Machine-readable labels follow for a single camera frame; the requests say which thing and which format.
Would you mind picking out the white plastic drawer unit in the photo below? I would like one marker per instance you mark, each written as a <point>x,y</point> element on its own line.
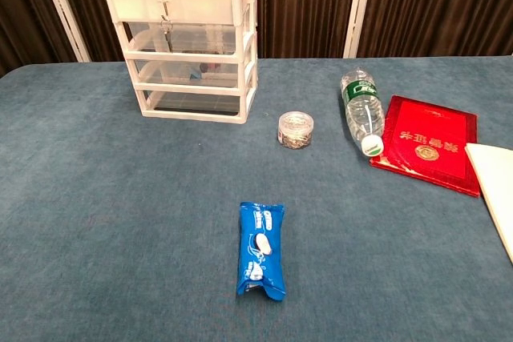
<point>180,5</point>

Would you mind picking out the clear round jar of clips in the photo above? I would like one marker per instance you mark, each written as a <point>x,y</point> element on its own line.
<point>296,129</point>

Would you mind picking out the blue cookie snack packet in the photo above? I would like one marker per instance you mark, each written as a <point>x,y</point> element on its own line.
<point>261,252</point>

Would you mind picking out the clear water bottle green label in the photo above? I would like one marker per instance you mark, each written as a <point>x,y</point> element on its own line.
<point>362,107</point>

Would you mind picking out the dark brown pleated curtain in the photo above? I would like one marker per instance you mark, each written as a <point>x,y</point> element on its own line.
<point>304,5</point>

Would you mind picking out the red certificate folder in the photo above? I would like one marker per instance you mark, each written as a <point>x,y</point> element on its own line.
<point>431,146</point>

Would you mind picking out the white paper sheet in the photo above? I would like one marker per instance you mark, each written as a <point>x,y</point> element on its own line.
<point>495,182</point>

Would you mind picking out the white partition frame post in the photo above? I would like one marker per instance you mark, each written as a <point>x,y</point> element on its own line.
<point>357,7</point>
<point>64,9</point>

